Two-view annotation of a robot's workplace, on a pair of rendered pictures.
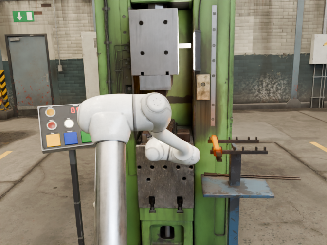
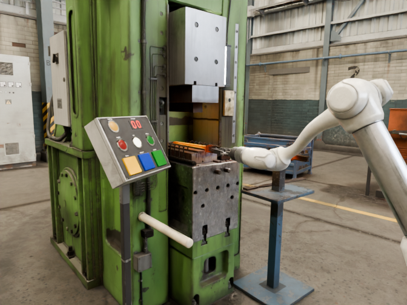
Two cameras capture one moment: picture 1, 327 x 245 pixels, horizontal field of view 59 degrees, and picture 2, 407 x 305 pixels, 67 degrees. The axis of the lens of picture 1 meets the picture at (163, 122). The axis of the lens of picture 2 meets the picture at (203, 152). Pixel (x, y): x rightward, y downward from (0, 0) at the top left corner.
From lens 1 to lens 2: 1.46 m
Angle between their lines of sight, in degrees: 44
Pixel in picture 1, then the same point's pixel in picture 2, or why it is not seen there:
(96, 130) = (375, 109)
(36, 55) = not seen: outside the picture
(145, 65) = (198, 73)
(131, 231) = (158, 285)
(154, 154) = (272, 160)
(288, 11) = not seen: hidden behind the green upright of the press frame
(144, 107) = (387, 90)
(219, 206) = not seen: hidden behind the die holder
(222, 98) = (240, 115)
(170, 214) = (218, 241)
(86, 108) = (362, 88)
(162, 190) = (214, 215)
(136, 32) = (191, 34)
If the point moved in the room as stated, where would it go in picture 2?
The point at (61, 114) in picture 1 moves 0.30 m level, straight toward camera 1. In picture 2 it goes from (125, 130) to (186, 134)
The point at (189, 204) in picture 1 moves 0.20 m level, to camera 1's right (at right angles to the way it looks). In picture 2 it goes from (234, 224) to (253, 216)
